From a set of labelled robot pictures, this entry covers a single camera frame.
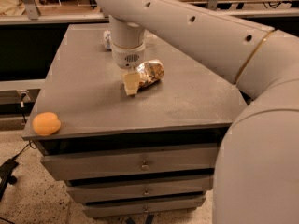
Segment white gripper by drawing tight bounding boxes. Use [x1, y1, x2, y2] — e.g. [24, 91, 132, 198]
[111, 42, 145, 96]

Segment orange soda can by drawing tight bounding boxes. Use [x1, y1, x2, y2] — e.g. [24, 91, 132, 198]
[136, 59, 164, 88]

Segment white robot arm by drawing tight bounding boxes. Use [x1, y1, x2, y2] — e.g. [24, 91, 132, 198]
[96, 0, 299, 224]

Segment clear plastic water bottle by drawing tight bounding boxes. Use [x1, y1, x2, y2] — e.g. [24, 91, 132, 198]
[103, 30, 111, 50]

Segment grey drawer cabinet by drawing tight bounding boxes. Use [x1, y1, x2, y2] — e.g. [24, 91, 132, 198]
[24, 24, 246, 207]

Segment orange bell pepper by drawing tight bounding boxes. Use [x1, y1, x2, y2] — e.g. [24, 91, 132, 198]
[32, 112, 61, 136]

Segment top grey drawer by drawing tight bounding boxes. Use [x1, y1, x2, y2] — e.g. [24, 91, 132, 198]
[41, 143, 218, 180]

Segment grey drawer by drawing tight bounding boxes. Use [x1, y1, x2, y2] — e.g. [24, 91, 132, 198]
[82, 193, 206, 218]
[67, 175, 213, 203]
[41, 143, 218, 180]

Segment middle grey drawer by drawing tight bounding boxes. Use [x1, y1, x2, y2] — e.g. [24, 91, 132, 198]
[67, 175, 213, 203]

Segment bottom grey drawer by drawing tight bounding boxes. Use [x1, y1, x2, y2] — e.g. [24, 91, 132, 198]
[82, 193, 206, 218]

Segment black stand left floor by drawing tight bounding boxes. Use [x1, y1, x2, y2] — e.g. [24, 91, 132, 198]
[0, 159, 19, 201]

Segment black cable on floor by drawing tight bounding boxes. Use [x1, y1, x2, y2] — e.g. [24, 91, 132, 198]
[11, 141, 38, 161]

